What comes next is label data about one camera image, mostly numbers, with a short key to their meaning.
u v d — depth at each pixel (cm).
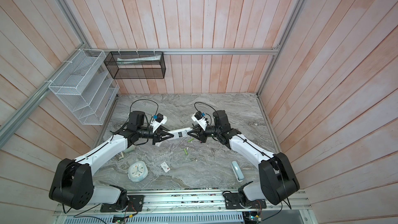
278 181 42
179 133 76
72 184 42
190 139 95
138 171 81
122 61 88
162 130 75
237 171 80
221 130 66
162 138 73
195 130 74
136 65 105
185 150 90
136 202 73
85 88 72
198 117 70
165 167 84
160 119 69
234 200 73
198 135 73
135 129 66
